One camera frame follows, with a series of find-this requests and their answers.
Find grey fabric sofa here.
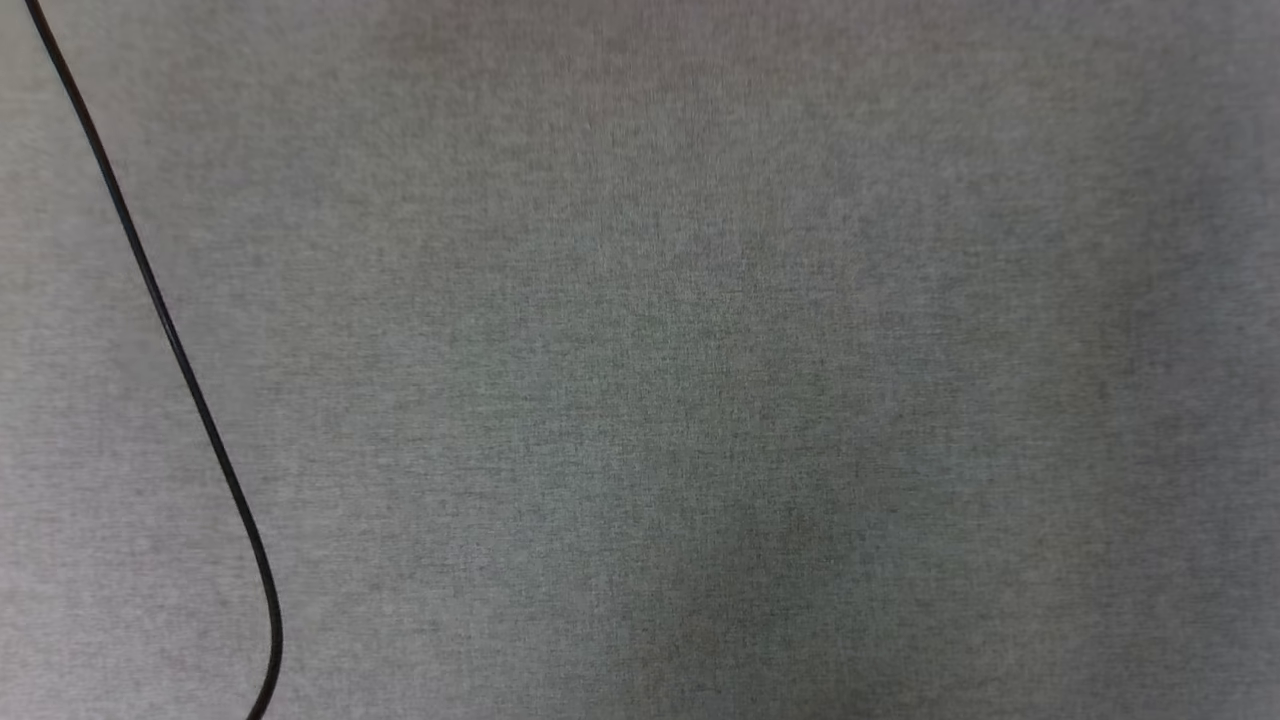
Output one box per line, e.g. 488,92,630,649
0,0,1280,720

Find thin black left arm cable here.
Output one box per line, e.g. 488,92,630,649
22,0,285,720

